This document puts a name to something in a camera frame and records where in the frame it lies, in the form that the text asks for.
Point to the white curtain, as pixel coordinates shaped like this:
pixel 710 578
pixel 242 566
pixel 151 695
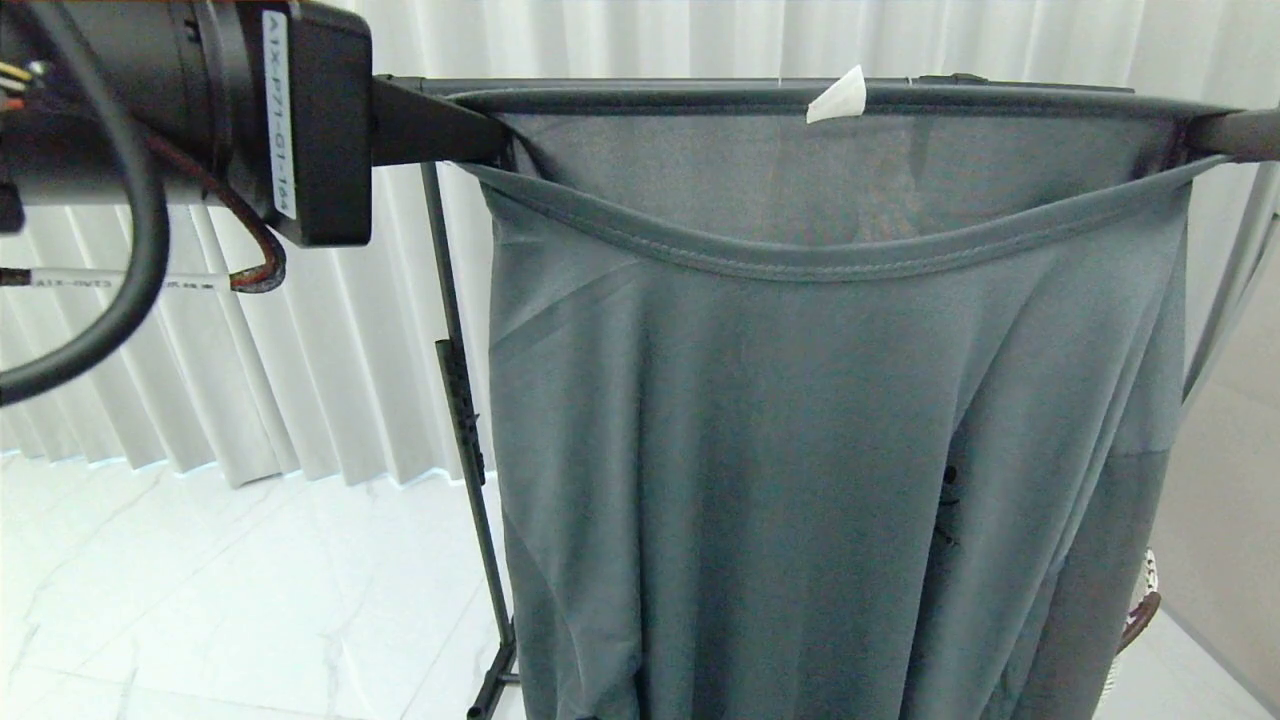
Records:
pixel 650 30

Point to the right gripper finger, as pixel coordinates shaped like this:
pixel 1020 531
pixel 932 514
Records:
pixel 1240 133

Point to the black clothes rack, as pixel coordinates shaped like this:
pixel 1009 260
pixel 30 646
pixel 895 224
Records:
pixel 455 330

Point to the dark grey long-sleeved shirt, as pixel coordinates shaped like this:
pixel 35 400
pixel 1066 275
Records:
pixel 800 400

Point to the white laundry basket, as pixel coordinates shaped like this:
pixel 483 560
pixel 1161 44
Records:
pixel 1140 610

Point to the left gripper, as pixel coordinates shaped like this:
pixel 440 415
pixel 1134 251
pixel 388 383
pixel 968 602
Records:
pixel 300 120

